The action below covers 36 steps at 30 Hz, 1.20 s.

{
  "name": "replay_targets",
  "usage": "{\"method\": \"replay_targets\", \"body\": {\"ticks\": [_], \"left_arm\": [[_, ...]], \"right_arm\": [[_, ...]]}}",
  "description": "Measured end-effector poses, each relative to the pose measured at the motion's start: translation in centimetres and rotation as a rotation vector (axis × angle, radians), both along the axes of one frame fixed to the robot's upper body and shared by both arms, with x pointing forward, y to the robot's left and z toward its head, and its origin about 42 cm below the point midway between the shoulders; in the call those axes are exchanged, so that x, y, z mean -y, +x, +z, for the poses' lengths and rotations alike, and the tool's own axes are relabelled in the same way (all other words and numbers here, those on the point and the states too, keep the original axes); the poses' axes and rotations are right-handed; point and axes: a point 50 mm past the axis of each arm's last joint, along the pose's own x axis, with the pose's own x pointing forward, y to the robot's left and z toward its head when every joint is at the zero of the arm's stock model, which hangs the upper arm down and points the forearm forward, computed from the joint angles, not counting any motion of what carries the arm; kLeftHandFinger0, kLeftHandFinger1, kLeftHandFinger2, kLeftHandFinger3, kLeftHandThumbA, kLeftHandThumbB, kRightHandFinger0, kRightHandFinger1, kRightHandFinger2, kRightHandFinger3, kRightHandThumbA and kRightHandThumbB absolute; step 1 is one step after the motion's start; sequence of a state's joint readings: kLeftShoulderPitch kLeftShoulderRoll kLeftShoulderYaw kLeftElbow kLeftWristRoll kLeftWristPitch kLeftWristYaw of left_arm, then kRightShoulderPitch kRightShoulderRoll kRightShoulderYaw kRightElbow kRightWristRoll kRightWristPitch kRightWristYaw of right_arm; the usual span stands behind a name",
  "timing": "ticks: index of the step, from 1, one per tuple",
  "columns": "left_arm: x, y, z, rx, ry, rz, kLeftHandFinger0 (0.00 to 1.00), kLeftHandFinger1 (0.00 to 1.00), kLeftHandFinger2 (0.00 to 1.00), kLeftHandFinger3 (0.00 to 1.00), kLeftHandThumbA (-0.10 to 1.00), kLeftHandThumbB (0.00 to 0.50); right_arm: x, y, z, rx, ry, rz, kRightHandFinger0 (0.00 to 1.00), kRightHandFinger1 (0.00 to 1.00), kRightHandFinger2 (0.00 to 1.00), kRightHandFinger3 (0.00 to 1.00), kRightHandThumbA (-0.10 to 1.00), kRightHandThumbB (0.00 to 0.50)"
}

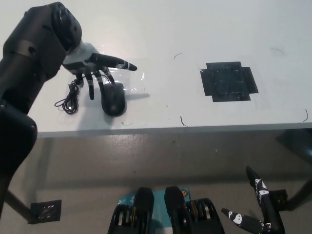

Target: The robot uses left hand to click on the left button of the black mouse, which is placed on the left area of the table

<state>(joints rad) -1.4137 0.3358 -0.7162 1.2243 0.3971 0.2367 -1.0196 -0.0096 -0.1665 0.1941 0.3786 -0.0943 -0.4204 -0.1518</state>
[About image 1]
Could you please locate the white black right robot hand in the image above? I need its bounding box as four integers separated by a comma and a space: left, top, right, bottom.
221, 166, 286, 234

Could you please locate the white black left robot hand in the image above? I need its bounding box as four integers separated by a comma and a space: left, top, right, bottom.
62, 41, 137, 101

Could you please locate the black computer mouse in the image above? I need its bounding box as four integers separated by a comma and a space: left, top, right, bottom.
100, 82, 128, 117

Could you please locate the black table leg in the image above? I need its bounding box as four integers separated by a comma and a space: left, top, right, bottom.
286, 179, 312, 212
4, 189, 38, 224

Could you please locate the dark grey floor plate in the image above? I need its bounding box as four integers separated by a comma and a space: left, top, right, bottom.
275, 129, 312, 159

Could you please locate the black tape square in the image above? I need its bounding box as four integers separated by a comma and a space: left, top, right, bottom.
200, 61, 259, 103

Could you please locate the black mouse cable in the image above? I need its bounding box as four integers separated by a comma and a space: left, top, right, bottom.
54, 73, 110, 115

